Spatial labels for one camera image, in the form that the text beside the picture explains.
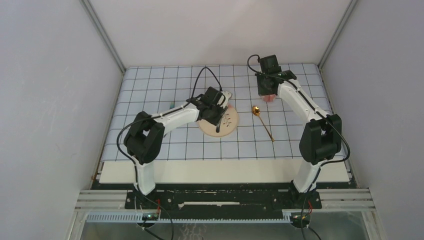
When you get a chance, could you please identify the pink patterned mug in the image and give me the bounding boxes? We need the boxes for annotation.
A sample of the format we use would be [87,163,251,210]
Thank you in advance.
[261,94,277,103]

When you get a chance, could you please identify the metal spoon wooden handle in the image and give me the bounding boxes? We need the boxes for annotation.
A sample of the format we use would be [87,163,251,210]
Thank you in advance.
[251,105,275,142]

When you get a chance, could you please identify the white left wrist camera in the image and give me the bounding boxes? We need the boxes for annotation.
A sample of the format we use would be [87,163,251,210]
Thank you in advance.
[219,90,233,108]

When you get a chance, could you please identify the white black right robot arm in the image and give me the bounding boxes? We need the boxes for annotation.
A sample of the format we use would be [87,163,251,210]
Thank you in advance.
[255,54,342,208]

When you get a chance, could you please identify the cream pink branch plate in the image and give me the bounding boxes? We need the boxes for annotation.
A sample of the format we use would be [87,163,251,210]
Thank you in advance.
[197,104,240,138]

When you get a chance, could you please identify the metal cutlery piece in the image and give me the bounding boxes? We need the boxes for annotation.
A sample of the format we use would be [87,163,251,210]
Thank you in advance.
[215,123,221,133]

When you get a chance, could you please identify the white slotted cable duct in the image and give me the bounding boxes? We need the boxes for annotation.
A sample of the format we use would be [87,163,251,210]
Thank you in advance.
[85,211,294,224]

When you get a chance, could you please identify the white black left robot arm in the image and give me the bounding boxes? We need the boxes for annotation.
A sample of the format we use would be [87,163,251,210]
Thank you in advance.
[116,87,232,209]

